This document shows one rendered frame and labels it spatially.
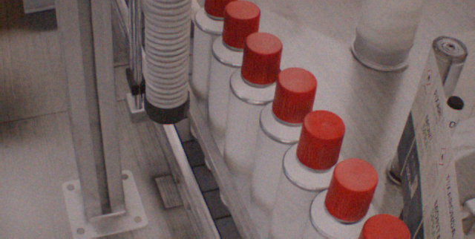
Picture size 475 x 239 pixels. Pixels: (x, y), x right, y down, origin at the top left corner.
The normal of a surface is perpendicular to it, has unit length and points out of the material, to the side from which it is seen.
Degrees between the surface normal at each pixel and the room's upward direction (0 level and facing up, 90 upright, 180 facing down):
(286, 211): 90
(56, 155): 0
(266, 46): 2
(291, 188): 90
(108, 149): 90
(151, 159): 0
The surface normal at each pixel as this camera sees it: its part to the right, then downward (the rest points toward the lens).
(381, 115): 0.07, -0.73
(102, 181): 0.34, 0.66
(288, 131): -0.10, -0.12
